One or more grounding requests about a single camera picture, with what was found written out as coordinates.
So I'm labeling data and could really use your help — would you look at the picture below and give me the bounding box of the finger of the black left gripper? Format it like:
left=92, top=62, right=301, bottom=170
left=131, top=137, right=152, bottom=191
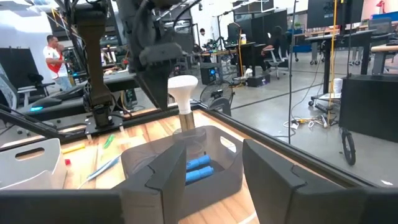
left=133, top=60, right=175, bottom=111

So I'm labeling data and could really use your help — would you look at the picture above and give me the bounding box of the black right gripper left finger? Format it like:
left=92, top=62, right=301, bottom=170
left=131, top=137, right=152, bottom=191
left=0, top=139, right=188, bottom=224

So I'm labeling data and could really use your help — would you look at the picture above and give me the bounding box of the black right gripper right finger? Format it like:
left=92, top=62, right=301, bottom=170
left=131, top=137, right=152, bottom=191
left=242, top=139, right=398, bottom=224

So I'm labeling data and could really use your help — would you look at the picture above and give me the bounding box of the teal slim marker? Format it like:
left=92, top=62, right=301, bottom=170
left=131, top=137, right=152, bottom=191
left=86, top=154, right=122, bottom=182

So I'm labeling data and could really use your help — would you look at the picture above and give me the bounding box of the green slim marker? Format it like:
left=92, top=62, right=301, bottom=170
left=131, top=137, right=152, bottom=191
left=103, top=134, right=116, bottom=150

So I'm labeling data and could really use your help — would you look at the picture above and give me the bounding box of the short yellow marker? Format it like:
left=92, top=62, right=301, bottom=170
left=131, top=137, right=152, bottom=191
left=61, top=142, right=86, bottom=155

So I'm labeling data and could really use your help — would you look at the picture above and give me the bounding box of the light grey plastic bin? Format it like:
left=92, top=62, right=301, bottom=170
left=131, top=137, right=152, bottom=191
left=0, top=138, right=68, bottom=190

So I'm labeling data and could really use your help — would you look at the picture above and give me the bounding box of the white bulb table lamp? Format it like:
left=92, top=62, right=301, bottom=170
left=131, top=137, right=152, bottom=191
left=167, top=74, right=200, bottom=133

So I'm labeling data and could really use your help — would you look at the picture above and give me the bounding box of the person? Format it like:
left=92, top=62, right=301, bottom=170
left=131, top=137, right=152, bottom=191
left=42, top=34, right=73, bottom=91
left=260, top=26, right=289, bottom=73
left=198, top=27, right=208, bottom=47

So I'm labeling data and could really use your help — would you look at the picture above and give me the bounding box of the black computer tower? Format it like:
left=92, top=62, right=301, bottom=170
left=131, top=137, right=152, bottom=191
left=200, top=63, right=221, bottom=85

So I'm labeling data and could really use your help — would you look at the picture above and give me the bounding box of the dark grey plastic bin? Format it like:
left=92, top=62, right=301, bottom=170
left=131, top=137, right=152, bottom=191
left=120, top=125, right=244, bottom=218

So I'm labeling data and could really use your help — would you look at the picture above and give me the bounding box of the black floor box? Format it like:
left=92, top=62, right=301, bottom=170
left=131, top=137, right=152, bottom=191
left=247, top=73, right=271, bottom=88

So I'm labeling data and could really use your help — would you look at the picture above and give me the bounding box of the grey office chair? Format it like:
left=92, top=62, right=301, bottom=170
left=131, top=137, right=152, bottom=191
left=263, top=48, right=289, bottom=80

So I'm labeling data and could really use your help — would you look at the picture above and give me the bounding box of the black office chair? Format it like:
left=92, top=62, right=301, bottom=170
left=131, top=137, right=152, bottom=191
left=17, top=73, right=56, bottom=108

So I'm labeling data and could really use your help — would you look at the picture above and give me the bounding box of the white paper roll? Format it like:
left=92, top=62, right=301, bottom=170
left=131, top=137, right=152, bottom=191
left=333, top=77, right=343, bottom=95

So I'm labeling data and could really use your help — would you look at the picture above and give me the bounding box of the black cabinet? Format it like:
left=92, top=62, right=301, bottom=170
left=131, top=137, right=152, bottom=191
left=338, top=73, right=398, bottom=144

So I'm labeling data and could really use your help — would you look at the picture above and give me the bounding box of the large black monitor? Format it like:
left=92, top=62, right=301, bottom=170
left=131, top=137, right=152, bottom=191
left=307, top=0, right=364, bottom=29

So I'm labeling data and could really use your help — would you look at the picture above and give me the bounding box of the black standing desk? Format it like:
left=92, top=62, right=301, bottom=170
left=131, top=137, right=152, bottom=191
left=304, top=29, right=377, bottom=94

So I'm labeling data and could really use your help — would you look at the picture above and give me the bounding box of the black aluminium table frame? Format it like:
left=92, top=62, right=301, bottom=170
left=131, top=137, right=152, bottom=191
left=0, top=102, right=379, bottom=190

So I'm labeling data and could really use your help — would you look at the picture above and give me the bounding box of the white floor cable bundle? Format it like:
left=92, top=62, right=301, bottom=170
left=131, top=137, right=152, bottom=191
left=282, top=114, right=331, bottom=131

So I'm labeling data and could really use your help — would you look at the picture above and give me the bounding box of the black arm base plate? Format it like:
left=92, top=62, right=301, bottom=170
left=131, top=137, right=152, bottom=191
left=84, top=115, right=124, bottom=137

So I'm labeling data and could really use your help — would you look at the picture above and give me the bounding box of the black cable ring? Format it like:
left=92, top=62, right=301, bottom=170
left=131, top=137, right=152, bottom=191
left=340, top=127, right=357, bottom=167

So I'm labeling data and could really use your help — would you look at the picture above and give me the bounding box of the yellow hanging cable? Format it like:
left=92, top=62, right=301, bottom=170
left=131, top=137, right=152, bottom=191
left=328, top=0, right=338, bottom=125

